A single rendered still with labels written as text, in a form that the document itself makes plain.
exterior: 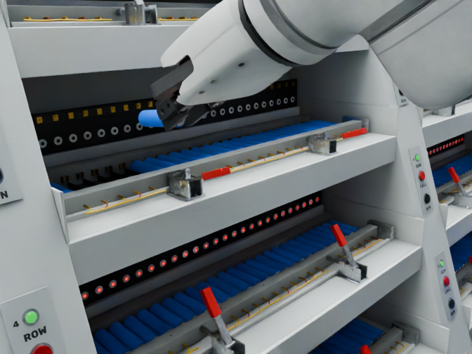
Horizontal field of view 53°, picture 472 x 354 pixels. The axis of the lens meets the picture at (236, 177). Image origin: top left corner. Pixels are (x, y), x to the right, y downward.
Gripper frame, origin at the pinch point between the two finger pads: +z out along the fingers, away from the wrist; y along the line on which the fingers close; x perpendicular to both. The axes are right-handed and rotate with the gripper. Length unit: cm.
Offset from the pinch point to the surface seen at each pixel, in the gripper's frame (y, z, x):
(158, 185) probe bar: -1.1, 11.4, 5.0
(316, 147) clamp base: -28.6, 9.8, 6.1
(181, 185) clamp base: -2.0, 8.2, 6.3
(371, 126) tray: -47.3, 11.6, 5.0
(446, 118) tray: -69, 9, 8
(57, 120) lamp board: 4.3, 19.7, -8.0
